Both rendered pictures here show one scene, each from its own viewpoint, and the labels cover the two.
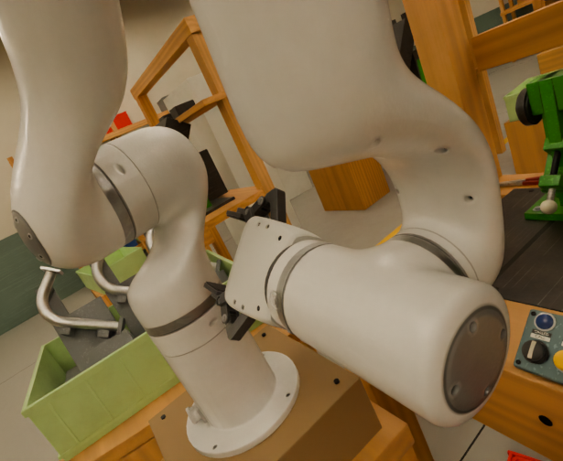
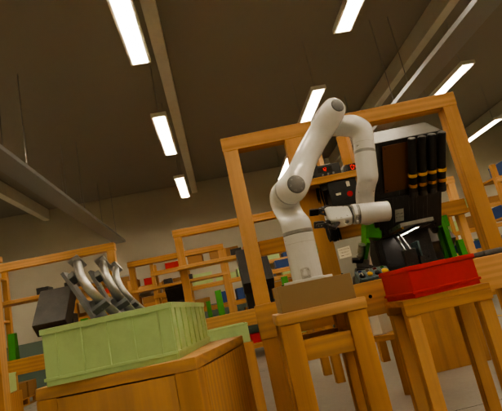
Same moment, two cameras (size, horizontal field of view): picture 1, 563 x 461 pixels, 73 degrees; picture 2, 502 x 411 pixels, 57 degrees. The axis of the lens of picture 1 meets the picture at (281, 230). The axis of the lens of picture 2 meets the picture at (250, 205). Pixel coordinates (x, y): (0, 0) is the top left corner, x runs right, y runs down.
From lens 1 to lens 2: 1.94 m
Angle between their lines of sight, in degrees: 73
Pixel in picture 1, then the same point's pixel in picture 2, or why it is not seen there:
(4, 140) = not seen: outside the picture
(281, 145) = (374, 176)
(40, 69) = (316, 155)
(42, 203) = (308, 176)
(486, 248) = not seen: hidden behind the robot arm
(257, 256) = (339, 209)
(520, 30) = (278, 241)
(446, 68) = (255, 247)
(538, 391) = (367, 285)
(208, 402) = (316, 262)
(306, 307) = (366, 205)
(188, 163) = not seen: hidden behind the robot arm
